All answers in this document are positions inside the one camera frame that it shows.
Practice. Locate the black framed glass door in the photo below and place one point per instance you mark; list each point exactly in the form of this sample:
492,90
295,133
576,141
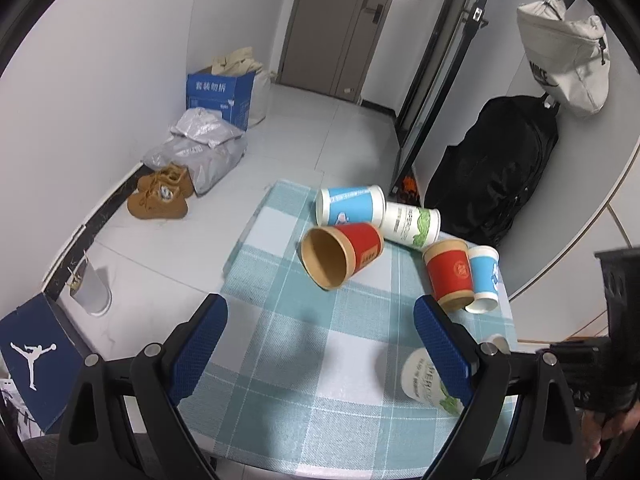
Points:
440,60

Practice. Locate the person's right hand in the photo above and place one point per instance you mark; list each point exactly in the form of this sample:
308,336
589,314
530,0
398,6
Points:
607,435

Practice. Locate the teal checked tablecloth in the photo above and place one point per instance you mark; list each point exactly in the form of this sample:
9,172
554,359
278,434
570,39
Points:
310,360

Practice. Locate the blue shoe box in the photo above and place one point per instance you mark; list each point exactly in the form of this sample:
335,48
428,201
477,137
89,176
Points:
35,355

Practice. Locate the blue cardboard box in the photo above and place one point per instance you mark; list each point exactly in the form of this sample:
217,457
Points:
220,95

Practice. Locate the brown suede shoe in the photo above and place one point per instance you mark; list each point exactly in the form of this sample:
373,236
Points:
155,205
170,177

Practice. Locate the light grey waist bag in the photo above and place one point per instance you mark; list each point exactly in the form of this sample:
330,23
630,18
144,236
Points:
565,55

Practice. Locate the grey plastic parcel bag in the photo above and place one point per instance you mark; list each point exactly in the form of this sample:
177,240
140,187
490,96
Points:
205,127
210,160

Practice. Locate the black backpack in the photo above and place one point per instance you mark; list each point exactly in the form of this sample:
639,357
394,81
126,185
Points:
495,170

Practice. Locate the blue white paper cup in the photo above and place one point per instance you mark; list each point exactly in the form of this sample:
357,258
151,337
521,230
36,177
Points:
350,205
485,280

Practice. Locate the green white paper cup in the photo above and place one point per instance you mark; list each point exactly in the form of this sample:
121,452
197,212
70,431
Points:
425,380
412,225

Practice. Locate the beige tote bag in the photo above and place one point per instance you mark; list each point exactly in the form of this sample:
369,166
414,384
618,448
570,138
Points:
260,95

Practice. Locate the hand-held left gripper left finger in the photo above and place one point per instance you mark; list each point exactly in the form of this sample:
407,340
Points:
200,350

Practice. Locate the grey door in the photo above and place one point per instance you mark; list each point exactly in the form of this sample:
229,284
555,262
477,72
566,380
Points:
330,25

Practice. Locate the orange black item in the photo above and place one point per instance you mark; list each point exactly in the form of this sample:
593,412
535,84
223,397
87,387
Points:
406,187

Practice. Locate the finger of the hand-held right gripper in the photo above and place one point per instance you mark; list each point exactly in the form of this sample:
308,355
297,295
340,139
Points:
580,352

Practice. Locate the red brown paper cup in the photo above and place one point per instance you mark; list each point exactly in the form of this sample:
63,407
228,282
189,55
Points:
340,255
447,275

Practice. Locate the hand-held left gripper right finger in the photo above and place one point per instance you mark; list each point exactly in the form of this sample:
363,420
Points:
442,355

